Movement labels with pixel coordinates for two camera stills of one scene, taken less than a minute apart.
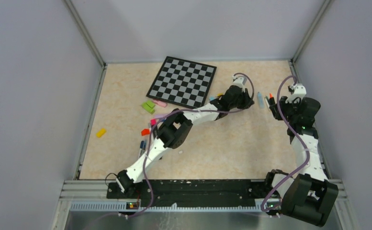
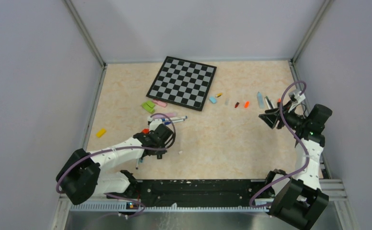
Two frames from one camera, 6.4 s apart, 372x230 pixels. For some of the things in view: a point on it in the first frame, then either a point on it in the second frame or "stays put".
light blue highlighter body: [261, 99] stays put
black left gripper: [246, 101] -> [160, 153]
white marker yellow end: [267, 101] stays put
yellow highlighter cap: [101, 132] stays put
